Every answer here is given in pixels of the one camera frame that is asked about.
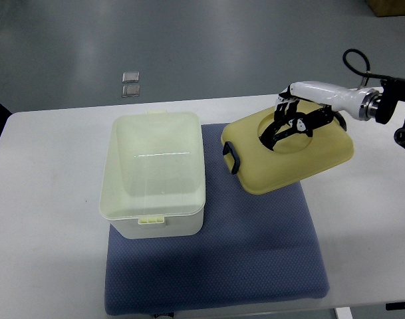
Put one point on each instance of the brown cardboard box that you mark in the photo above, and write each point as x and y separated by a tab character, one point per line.
387	8

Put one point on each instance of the black table label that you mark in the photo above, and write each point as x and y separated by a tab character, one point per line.
395	306

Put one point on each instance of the yellow box lid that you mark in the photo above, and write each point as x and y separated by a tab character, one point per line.
261	170

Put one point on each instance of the blue padded mat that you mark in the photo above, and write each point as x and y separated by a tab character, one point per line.
251	249

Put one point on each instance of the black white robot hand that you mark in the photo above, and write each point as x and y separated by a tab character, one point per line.
304	107

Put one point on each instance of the upper metal floor plate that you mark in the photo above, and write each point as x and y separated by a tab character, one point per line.
130	76

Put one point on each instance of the white storage box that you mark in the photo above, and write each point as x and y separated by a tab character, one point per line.
154	177

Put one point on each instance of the metal floor plate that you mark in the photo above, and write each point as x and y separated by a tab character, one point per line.
130	76
131	90

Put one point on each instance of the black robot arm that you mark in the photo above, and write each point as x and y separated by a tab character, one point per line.
383	105

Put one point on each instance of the lower metal floor plate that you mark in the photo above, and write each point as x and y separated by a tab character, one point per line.
131	90

